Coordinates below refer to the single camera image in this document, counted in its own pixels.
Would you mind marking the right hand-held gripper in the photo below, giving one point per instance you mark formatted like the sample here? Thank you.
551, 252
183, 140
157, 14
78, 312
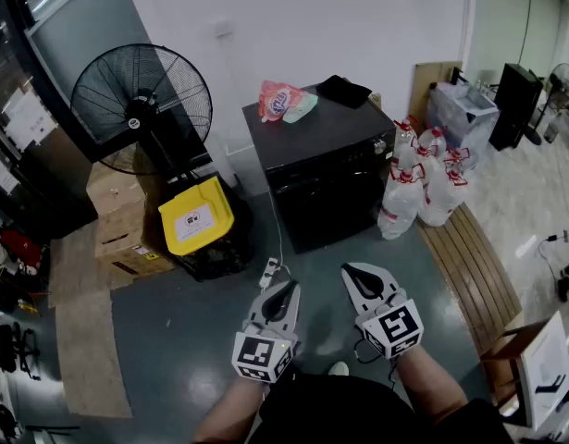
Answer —
395, 329

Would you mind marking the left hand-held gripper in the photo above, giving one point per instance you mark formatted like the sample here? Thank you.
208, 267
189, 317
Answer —
261, 354

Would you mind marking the person's left forearm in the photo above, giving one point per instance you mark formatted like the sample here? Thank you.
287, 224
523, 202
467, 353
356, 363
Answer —
233, 410

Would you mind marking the person's right forearm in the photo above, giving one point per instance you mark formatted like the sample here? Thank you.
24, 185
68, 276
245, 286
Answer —
432, 382

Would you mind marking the pink detergent bag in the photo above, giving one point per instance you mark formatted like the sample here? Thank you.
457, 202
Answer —
275, 102

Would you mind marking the white power strip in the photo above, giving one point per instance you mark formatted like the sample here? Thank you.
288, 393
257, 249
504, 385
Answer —
268, 273

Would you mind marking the black waste bin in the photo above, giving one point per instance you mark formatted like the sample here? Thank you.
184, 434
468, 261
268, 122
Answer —
224, 257

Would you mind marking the person's right white shoe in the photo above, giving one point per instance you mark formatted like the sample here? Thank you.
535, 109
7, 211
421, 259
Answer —
338, 368

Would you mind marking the white plastic bags group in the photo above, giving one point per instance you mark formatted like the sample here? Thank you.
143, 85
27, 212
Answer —
404, 201

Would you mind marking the wooden slatted board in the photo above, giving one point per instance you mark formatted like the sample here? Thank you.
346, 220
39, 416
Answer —
469, 271

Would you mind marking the person's black clothing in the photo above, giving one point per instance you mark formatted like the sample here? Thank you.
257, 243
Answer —
335, 410

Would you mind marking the brown wooden chair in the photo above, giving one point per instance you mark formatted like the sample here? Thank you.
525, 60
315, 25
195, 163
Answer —
510, 354

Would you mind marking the black washing machine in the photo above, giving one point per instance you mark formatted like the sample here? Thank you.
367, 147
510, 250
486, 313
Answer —
321, 132

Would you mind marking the white flat board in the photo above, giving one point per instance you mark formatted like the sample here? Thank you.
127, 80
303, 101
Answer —
543, 368

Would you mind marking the brown cardboard floor sheet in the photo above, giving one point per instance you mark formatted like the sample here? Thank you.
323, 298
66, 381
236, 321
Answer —
90, 349

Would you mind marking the plain cardboard box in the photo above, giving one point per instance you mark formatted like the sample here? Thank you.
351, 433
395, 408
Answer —
115, 201

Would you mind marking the pale green pouch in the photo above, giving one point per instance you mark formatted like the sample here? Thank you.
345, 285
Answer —
302, 109

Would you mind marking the black folded cloth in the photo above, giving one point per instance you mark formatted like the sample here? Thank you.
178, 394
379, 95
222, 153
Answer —
344, 90

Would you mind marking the grey waste basket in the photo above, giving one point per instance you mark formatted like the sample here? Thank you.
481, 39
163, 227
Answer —
552, 130

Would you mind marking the red bag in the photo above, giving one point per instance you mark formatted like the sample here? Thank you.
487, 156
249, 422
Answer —
20, 245

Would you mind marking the dark glass door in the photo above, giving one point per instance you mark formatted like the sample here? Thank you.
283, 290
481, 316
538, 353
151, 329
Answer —
29, 169

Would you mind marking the small black standing fan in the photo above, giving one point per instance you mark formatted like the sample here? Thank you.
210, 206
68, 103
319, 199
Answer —
561, 79

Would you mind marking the cardboard sheet against wall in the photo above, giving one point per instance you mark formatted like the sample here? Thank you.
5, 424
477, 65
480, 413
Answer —
427, 77

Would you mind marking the large black pedestal fan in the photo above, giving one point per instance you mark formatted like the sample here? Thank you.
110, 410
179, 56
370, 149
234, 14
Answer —
140, 109

